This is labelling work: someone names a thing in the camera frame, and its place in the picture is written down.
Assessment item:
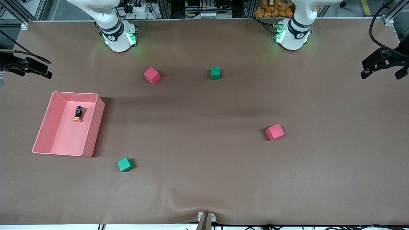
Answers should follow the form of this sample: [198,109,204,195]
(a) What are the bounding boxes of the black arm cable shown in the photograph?
[0,30,51,64]
[369,0,403,53]

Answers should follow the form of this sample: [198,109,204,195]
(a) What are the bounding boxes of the brown table cover sheet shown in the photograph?
[0,18,409,226]

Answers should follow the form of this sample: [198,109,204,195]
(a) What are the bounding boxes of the white power strip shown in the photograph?
[126,2,150,14]

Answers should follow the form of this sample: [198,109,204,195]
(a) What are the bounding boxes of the pink foam cube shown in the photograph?
[143,67,161,85]
[266,124,285,142]

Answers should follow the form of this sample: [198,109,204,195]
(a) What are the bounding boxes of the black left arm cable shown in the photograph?
[369,0,403,53]

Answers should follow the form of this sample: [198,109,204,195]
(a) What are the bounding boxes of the pile of orange packets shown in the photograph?
[255,0,295,18]

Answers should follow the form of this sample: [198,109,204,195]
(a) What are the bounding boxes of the white terminal strip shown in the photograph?
[185,11,233,19]

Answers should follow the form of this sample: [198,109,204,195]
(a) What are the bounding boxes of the grey metal clamp bracket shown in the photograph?
[198,212,216,223]

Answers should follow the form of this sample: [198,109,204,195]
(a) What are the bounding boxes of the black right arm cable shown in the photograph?
[0,30,51,64]

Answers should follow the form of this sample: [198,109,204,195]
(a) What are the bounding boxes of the aluminium frame profile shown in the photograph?
[0,0,31,31]
[160,0,171,19]
[382,0,409,27]
[244,0,258,18]

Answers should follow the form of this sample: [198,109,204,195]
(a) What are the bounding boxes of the pink plastic bin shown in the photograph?
[32,91,105,157]

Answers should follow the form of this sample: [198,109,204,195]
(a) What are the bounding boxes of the camera mounting pole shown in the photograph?
[196,212,213,230]

